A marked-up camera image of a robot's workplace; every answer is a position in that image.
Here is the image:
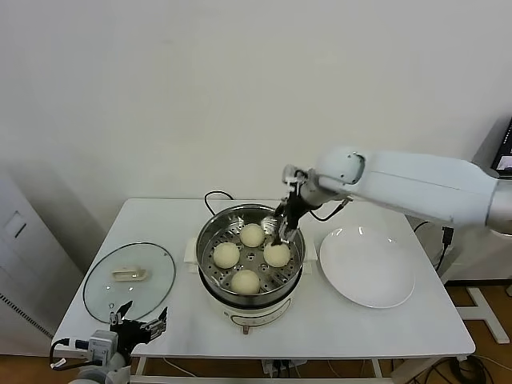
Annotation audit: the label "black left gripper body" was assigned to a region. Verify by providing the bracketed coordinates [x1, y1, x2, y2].
[115, 318, 156, 354]

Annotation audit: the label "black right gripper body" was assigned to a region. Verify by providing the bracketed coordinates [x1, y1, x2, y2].
[281, 186, 311, 231]

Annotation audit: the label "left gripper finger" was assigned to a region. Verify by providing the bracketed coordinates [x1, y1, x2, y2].
[143, 305, 170, 335]
[108, 300, 134, 326]

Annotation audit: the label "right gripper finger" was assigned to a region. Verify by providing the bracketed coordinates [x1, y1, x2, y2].
[271, 201, 290, 226]
[273, 222, 297, 246]

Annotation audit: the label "white steamed baozi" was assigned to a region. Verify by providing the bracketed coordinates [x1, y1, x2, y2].
[262, 242, 291, 268]
[230, 268, 261, 296]
[239, 222, 266, 248]
[213, 242, 241, 270]

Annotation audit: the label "glass lid with cream handle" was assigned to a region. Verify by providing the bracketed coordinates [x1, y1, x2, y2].
[82, 242, 177, 324]

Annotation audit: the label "stainless steel steamer basket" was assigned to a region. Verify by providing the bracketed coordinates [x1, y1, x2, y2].
[182, 203, 315, 302]

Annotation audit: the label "white round plate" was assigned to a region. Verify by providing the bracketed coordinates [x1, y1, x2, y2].
[318, 226, 416, 309]

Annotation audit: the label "cream electric cooker base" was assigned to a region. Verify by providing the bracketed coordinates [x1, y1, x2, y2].
[186, 262, 314, 336]

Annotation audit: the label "white cabinet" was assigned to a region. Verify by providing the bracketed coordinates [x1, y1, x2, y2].
[0, 171, 83, 357]

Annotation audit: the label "white power strip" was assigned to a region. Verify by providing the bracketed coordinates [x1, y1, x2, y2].
[262, 358, 306, 378]

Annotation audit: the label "black laptop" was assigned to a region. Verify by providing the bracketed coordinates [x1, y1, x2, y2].
[490, 115, 512, 179]

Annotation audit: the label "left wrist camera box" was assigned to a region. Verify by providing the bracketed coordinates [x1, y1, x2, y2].
[88, 329, 120, 364]

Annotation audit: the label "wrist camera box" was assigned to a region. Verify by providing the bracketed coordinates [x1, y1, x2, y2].
[282, 163, 307, 188]
[88, 329, 120, 364]

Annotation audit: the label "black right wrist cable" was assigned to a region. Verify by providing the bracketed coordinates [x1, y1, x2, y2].
[310, 198, 354, 222]

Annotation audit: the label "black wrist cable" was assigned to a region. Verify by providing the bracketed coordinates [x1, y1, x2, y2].
[49, 338, 91, 370]
[310, 198, 354, 222]

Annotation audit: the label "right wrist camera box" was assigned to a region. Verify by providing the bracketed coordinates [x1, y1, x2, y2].
[282, 163, 307, 188]

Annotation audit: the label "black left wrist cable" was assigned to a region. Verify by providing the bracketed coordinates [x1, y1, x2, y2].
[49, 338, 91, 370]

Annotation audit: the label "black cooker power cable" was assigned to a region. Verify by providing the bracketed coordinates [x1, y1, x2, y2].
[202, 190, 234, 220]

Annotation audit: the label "white table frame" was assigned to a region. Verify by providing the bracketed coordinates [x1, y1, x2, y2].
[131, 357, 385, 384]

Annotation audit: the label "black floor cables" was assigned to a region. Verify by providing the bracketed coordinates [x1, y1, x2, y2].
[423, 354, 495, 384]

